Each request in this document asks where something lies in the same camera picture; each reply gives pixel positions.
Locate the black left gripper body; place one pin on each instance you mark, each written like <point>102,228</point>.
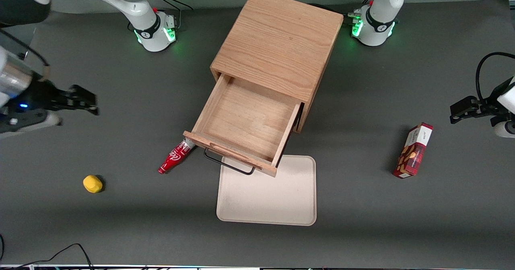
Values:
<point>489,103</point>

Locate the wooden drawer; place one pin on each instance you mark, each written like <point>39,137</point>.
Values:
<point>245,121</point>

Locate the red cookie box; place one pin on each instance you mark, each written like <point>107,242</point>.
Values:
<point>414,151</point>

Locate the beige plastic tray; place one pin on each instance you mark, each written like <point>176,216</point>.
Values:
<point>265,197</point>

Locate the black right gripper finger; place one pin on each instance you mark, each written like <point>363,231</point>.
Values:
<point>82,108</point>
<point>82,94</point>

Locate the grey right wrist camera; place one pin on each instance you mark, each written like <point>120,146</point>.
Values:
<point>24,121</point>

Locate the yellow lemon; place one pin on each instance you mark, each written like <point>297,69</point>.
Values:
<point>93,184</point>

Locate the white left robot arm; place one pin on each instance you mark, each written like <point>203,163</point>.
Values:
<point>378,20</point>

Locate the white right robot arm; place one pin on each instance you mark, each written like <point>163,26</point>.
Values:
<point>141,16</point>

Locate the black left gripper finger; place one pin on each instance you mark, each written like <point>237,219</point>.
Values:
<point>464,116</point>
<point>464,105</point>

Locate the red Coca-Cola bottle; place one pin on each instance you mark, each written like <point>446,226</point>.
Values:
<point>175,157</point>

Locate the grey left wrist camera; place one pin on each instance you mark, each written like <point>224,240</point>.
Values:
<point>507,129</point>

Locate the wooden drawer cabinet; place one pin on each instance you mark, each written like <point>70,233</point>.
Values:
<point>277,40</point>

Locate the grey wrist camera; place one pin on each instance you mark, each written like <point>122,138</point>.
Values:
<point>24,121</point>
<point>507,129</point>

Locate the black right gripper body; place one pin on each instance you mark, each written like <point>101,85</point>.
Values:
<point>39,94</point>

